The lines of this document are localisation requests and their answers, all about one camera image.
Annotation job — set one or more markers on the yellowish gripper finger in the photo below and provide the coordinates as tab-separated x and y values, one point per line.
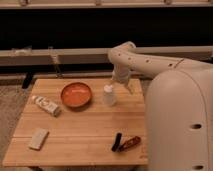
112	81
130	88

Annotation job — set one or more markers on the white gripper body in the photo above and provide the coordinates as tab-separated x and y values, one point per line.
121	74

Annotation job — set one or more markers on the white ceramic cup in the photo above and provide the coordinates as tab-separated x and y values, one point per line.
109	97

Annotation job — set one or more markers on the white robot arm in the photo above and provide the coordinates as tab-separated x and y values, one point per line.
178	107

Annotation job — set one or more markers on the orange bowl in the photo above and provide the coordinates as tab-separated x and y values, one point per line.
76	94

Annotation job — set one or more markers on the wooden table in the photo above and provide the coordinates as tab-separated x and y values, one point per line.
82	137

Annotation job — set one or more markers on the white tube with label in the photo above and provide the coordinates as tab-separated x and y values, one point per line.
47	105

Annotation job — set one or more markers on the white rectangular sponge block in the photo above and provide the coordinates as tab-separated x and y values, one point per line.
38	139

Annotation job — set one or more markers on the grey metal rail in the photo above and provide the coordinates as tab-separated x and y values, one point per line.
92	55

